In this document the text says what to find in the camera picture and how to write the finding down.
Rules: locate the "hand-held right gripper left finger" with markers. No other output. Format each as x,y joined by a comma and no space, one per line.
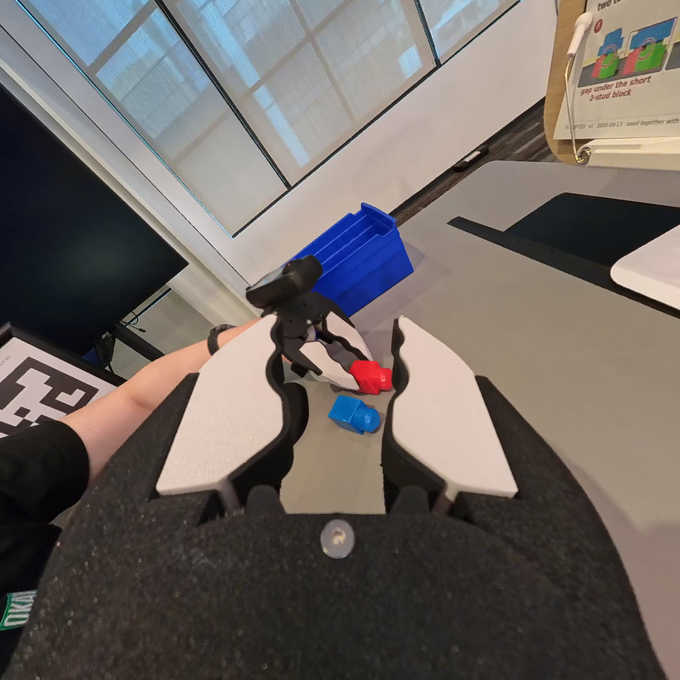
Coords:
228,425

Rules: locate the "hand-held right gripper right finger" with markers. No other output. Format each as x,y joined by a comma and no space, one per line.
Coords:
451,425

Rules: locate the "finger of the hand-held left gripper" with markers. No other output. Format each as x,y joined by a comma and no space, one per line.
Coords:
353,345
329,366

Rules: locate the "red one-stud toy block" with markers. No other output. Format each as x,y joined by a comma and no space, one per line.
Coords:
372,377

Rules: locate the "blue one-stud toy block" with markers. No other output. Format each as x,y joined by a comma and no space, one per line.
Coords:
348,412

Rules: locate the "blue plastic bin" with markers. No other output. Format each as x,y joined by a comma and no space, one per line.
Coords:
366,265

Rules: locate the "person's left forearm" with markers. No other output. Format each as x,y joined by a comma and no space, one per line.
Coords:
148,388

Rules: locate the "grey desk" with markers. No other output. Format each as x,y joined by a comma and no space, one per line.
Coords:
531,345

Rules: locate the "black wristwatch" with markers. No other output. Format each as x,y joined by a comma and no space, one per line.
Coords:
215,340

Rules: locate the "large gridded window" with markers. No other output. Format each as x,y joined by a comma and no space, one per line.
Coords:
212,106

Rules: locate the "framed marker sign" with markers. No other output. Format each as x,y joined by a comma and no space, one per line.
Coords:
32,393

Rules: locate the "black device on floor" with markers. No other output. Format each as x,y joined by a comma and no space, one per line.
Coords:
470,158

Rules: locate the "large black tv screen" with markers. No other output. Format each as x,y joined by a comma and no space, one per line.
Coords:
79,239

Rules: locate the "instruction sheet on stand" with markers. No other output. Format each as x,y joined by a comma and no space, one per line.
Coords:
651,271

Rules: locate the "printed instruction sheet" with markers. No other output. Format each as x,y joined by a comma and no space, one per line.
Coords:
611,106

